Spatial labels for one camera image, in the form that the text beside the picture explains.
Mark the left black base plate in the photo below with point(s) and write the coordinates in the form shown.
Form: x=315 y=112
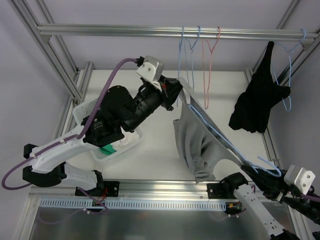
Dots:
x=111 y=187

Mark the black tank top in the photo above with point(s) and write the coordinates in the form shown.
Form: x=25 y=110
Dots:
x=253 y=107

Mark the green tank top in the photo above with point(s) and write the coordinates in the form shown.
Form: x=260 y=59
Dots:
x=107 y=150

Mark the aluminium frame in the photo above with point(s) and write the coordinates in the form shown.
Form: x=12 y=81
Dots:
x=41 y=33

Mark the white slotted cable duct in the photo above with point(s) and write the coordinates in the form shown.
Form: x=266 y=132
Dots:
x=132 y=204

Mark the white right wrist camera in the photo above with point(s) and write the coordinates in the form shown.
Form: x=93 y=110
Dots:
x=300 y=178

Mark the blue wire hanger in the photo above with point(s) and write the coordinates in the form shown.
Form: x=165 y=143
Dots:
x=179 y=51
x=190 y=72

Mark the white tank top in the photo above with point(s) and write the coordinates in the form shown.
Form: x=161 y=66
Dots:
x=129 y=138

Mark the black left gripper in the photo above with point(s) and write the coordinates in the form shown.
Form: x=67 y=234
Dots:
x=167 y=92

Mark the pink wire hanger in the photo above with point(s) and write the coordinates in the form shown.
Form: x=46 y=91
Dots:
x=207 y=80

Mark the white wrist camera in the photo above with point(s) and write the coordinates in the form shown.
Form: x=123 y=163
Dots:
x=151 y=71
x=300 y=178

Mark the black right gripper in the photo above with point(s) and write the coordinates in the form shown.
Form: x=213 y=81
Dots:
x=272 y=186

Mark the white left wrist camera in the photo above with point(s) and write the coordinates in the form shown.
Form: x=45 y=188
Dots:
x=151 y=71

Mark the white plastic basket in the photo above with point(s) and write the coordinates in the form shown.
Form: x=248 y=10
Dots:
x=84 y=110

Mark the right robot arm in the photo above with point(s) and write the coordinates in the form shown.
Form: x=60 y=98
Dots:
x=255 y=189

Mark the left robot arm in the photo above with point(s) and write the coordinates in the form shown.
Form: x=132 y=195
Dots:
x=117 y=113

